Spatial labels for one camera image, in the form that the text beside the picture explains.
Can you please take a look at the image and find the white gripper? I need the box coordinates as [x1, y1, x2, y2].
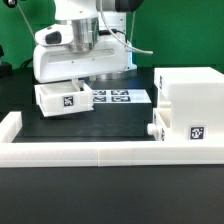
[34, 39, 131, 91]

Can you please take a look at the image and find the white drawer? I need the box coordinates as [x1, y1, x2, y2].
[35, 80, 93, 117]
[147, 109, 170, 141]

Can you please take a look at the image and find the white front drawer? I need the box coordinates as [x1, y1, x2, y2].
[147, 109, 170, 141]

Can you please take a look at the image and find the white drawer cabinet box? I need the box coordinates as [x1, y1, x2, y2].
[153, 67, 224, 143]

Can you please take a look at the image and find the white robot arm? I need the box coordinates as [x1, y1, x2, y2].
[33, 0, 144, 83]

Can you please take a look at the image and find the white marker tag sheet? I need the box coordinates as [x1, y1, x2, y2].
[93, 89, 151, 104]

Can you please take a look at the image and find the black device at left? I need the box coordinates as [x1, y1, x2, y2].
[0, 45, 13, 77]

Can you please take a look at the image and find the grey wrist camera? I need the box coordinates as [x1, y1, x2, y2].
[35, 24, 74, 46]

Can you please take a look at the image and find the white U-shaped frame wall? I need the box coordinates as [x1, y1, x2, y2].
[0, 112, 224, 168]

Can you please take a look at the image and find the thin white cable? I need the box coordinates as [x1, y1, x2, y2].
[15, 2, 38, 44]

